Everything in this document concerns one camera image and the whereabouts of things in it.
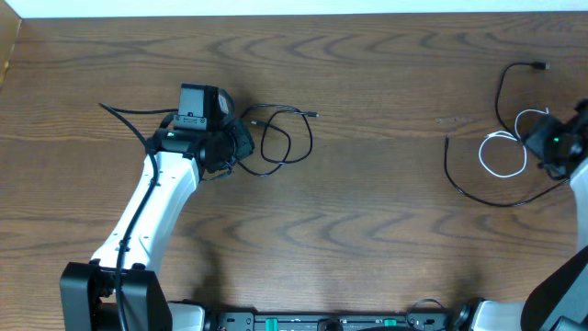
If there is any black USB cable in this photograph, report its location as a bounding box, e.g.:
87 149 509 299
233 103 320 177
442 60 571 209

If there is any white USB cable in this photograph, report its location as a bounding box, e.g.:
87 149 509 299
477 107 550 179

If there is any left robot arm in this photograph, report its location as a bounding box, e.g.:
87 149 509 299
60 83 254 330

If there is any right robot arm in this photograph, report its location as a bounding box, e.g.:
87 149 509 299
467 99 587 331

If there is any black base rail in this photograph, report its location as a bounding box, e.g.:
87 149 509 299
169 298 479 331

